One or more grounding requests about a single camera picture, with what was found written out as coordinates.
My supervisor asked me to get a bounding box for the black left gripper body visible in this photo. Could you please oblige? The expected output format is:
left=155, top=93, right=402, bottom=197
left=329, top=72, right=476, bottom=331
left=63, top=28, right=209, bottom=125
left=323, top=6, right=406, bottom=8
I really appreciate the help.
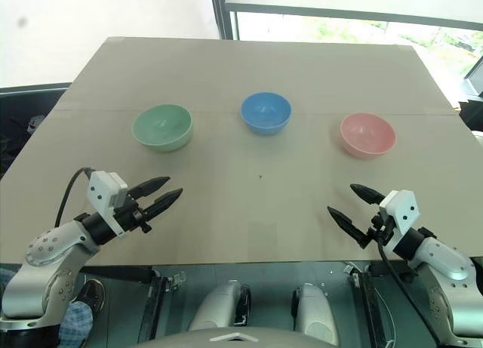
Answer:
left=112, top=192, right=154, bottom=235

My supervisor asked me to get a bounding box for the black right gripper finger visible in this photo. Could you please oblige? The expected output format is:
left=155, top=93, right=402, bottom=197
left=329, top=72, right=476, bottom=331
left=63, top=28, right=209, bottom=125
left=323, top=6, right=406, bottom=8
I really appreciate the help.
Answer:
left=326, top=206, right=368, bottom=246
left=349, top=183, right=386, bottom=205

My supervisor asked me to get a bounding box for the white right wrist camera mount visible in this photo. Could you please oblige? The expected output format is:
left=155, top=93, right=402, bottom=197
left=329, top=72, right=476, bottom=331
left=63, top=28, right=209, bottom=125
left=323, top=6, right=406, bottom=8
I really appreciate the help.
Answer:
left=378, top=189, right=422, bottom=255

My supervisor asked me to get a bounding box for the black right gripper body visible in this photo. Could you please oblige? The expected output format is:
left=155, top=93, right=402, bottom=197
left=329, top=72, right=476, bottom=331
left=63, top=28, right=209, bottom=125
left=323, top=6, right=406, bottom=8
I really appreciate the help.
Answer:
left=359, top=206, right=395, bottom=250

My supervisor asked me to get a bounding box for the grey robot torso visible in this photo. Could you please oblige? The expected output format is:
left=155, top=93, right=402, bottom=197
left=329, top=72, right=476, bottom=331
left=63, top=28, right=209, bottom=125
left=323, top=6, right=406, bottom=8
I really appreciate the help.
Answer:
left=137, top=326, right=343, bottom=348

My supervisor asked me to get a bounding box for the silver right robot leg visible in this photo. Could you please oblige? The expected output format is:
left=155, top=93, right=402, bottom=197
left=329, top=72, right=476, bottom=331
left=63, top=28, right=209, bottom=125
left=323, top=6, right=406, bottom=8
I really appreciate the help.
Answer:
left=291, top=282, right=341, bottom=347

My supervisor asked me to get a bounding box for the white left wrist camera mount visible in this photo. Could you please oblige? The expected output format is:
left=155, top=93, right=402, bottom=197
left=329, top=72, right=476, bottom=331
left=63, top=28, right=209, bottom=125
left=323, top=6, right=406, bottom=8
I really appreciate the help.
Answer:
left=85, top=170, right=130, bottom=240

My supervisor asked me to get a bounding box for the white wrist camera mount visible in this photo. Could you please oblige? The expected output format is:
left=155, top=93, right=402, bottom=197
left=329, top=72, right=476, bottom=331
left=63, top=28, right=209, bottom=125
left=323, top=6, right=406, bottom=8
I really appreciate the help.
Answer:
left=85, top=170, right=130, bottom=240
left=378, top=189, right=422, bottom=255

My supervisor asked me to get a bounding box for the green plastic bowl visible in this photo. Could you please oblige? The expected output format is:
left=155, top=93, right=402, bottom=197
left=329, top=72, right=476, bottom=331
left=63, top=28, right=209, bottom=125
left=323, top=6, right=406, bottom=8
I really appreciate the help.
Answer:
left=131, top=103, right=194, bottom=154

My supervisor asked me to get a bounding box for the black table leg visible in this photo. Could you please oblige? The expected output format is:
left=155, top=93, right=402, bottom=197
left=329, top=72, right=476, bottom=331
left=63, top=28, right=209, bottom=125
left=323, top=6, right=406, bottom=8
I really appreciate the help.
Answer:
left=352, top=263, right=389, bottom=348
left=140, top=267, right=169, bottom=342

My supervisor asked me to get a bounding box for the silver robot leg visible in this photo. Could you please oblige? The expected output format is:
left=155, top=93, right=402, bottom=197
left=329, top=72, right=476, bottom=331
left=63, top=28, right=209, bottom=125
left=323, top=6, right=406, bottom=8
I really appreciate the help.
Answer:
left=187, top=279, right=252, bottom=332
left=291, top=282, right=341, bottom=347

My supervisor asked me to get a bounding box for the black sneaker shoe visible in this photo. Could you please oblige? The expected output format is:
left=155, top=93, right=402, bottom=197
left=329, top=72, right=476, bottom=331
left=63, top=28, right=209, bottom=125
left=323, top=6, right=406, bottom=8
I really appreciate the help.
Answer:
left=74, top=279, right=106, bottom=316

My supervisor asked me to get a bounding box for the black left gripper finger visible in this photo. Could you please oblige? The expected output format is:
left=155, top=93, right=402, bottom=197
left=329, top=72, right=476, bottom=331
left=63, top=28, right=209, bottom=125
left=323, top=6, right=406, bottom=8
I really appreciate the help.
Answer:
left=129, top=176, right=172, bottom=202
left=144, top=187, right=184, bottom=227

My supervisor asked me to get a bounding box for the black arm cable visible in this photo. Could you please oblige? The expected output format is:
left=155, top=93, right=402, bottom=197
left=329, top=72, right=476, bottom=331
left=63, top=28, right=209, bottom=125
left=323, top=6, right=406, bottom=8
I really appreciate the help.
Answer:
left=54, top=167, right=94, bottom=229
left=377, top=234, right=443, bottom=348

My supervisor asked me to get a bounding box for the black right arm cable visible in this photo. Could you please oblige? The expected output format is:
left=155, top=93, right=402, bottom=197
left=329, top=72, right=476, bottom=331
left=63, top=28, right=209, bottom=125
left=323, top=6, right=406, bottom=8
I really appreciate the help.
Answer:
left=377, top=234, right=443, bottom=348

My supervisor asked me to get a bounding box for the pink plastic bowl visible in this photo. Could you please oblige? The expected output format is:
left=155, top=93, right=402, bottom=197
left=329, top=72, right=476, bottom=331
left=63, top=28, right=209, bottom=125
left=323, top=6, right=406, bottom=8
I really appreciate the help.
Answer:
left=339, top=112, right=397, bottom=159

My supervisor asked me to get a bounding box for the silver left robot leg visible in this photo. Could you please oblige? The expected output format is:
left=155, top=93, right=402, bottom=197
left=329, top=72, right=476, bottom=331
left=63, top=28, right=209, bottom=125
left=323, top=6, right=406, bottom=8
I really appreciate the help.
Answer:
left=187, top=279, right=252, bottom=332

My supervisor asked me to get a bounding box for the dark window frame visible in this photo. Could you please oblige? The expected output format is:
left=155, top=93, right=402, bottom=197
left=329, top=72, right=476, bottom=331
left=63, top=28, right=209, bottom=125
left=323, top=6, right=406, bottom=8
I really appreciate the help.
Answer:
left=208, top=0, right=483, bottom=44

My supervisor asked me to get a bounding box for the blue plastic bowl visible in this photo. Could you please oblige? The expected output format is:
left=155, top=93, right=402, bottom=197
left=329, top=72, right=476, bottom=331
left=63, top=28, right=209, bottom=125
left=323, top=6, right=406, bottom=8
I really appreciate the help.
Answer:
left=240, top=91, right=294, bottom=136

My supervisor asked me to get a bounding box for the blue checkered trouser leg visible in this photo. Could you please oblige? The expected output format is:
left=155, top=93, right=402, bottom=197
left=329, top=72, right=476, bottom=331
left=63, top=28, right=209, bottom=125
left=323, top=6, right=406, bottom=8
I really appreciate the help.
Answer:
left=57, top=300, right=94, bottom=348

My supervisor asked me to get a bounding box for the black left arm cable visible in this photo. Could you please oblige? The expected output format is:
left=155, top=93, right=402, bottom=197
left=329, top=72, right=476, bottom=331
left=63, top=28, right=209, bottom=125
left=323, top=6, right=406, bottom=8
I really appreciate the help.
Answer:
left=54, top=167, right=94, bottom=229

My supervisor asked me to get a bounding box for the dark computer monitor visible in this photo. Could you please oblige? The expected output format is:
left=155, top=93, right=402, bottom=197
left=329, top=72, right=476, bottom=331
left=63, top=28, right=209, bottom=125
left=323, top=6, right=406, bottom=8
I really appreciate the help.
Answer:
left=460, top=56, right=483, bottom=100

